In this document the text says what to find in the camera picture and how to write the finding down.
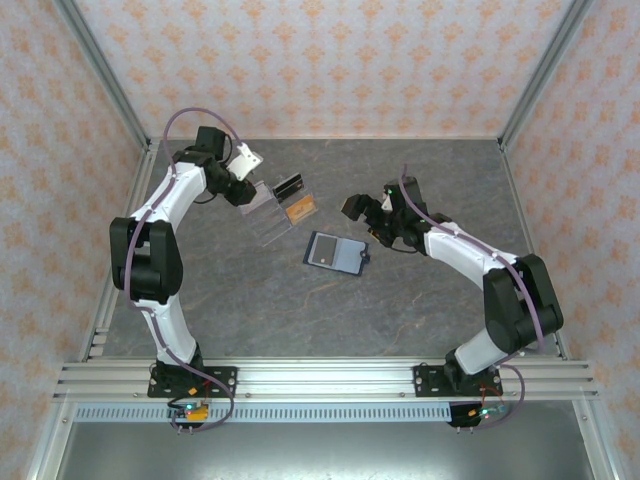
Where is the aluminium frame post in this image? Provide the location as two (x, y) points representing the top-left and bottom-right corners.
(573, 399), (626, 480)
(27, 399), (76, 480)
(498, 0), (599, 151)
(53, 0), (154, 151)

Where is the grey slotted cable duct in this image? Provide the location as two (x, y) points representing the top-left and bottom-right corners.
(74, 403), (454, 425)

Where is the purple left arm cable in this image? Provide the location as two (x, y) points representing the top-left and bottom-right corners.
(122, 107), (241, 435)

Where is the wide aluminium mounting rail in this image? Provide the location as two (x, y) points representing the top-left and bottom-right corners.
(52, 357), (600, 402)

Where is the blue leather card holder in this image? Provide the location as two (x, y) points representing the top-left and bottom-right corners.
(303, 230), (372, 277)

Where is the aluminium side rail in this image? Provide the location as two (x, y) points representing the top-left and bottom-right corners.
(498, 139), (571, 362)
(79, 138), (162, 362)

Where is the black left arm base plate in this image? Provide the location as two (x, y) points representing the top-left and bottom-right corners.
(146, 365), (239, 400)

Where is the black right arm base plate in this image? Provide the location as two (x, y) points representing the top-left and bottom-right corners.
(412, 364), (504, 400)

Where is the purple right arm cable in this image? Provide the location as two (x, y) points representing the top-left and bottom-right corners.
(399, 163), (547, 431)

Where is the grey metal sheet panel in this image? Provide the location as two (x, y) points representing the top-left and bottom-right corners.
(54, 422), (599, 480)

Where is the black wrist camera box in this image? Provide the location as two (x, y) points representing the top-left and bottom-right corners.
(194, 126), (227, 160)
(397, 175), (427, 216)

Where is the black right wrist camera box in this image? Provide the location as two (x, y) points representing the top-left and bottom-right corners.
(397, 175), (427, 216)

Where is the clear acrylic card stand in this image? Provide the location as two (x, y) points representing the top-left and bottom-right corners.
(238, 172), (315, 247)

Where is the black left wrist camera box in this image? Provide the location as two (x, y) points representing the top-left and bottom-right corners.
(194, 126), (227, 160)

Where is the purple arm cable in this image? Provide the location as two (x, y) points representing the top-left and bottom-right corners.
(399, 163), (547, 431)
(122, 107), (241, 435)

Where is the white left camera bracket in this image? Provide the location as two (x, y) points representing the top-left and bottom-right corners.
(228, 143), (264, 182)

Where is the orange card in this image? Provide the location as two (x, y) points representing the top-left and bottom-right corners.
(286, 195), (320, 225)

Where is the aluminium lower frame post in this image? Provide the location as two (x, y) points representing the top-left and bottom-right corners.
(573, 399), (626, 480)
(27, 399), (76, 480)

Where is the grey metallic card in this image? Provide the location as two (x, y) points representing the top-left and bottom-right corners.
(310, 236), (340, 267)

